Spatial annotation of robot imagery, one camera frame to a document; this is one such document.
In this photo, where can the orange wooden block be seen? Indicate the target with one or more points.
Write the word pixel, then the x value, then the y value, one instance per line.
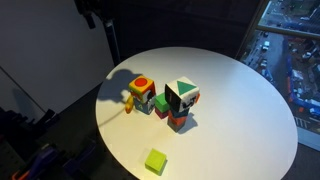
pixel 178 121

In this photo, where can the blue wooden block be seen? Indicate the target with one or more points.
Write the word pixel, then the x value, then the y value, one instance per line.
pixel 174 114

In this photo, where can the light green flat block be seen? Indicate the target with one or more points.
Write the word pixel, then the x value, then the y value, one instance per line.
pixel 155 160

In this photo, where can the window frame post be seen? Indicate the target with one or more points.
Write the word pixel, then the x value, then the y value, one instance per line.
pixel 250 30

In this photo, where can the yellow toy banana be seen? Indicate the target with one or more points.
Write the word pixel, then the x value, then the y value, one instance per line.
pixel 128 106

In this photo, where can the soft block with green triangle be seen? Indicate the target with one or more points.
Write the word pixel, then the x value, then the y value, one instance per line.
pixel 181 90

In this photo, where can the black clamp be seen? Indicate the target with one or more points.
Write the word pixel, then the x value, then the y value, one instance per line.
pixel 45 117

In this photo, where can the magenta wooden block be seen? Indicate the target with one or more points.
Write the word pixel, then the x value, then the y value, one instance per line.
pixel 161 114

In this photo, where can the black tripod stand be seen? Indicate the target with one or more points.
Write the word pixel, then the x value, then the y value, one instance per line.
pixel 111 40

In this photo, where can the green wooden block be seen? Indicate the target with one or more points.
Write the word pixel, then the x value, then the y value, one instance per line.
pixel 161 101

